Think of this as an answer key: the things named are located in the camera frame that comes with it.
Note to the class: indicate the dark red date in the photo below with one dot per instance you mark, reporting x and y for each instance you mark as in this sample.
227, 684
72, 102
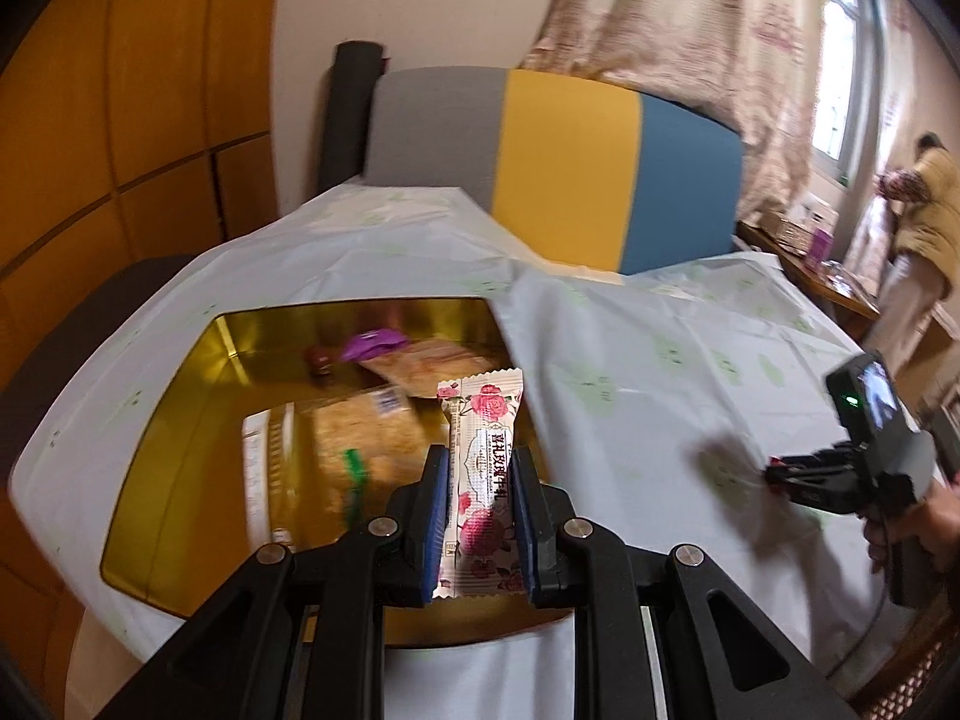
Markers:
321, 361

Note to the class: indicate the black rolled mat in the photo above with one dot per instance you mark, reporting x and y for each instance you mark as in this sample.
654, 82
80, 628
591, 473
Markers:
352, 112

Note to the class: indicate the pale plastic tablecloth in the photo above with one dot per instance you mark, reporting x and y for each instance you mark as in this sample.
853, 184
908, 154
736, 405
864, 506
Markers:
660, 360

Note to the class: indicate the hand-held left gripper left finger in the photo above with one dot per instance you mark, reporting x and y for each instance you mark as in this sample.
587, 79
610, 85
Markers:
439, 525

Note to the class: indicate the window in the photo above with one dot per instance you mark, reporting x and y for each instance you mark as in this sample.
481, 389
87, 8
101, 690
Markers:
840, 52

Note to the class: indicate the purple carton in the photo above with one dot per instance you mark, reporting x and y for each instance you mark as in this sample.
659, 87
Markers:
823, 246

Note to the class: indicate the clear cracker packet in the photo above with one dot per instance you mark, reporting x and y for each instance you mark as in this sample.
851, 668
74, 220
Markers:
367, 431

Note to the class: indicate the woven tissue box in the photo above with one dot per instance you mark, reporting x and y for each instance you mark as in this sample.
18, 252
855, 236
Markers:
787, 229

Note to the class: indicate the patterned beige curtain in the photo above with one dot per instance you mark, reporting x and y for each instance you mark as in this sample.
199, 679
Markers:
675, 22

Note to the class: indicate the person's right hand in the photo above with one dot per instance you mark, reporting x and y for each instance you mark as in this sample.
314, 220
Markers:
949, 514

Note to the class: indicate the white carton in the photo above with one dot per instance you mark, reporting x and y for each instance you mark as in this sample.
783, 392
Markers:
817, 211

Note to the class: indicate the grey yellow blue chair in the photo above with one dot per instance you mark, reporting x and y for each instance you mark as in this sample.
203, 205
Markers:
562, 165

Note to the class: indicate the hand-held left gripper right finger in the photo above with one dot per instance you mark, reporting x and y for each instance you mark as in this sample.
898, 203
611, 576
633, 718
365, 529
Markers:
529, 525

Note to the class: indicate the purple snack packet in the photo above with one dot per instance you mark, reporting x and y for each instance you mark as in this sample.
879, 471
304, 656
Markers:
371, 345

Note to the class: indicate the brown pastry packet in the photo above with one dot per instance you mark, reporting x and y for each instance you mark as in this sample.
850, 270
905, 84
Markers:
427, 364

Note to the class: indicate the green-edged cracker packet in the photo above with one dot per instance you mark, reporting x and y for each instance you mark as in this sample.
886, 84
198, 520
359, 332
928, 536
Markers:
354, 480

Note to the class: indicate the pink floral snack packet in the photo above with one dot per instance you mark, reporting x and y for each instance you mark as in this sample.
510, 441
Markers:
484, 465

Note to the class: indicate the long white gold sachet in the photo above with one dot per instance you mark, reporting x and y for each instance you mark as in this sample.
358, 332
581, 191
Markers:
266, 465

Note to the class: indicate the wooden side table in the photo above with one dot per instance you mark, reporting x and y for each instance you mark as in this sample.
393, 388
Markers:
832, 292

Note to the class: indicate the maroon gift box gold interior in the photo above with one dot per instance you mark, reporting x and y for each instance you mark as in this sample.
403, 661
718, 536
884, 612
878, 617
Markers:
195, 480

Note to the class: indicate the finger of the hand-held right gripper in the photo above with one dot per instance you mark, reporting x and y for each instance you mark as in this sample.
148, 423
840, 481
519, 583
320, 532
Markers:
810, 476

